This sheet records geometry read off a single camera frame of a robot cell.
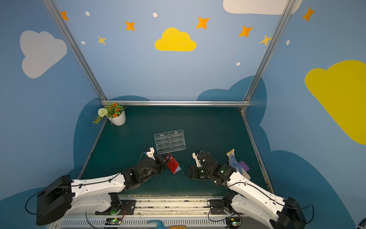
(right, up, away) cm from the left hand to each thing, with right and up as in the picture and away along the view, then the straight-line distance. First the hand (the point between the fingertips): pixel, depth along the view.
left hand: (175, 157), depth 76 cm
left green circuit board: (-31, -31, -6) cm, 44 cm away
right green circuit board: (+30, -33, -5) cm, 44 cm away
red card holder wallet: (-2, -6, +5) cm, 9 cm away
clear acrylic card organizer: (-5, +6, +19) cm, 21 cm away
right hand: (+8, -8, +1) cm, 11 cm away
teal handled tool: (-8, -32, -7) cm, 33 cm away
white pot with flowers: (-45, +26, +24) cm, 57 cm away
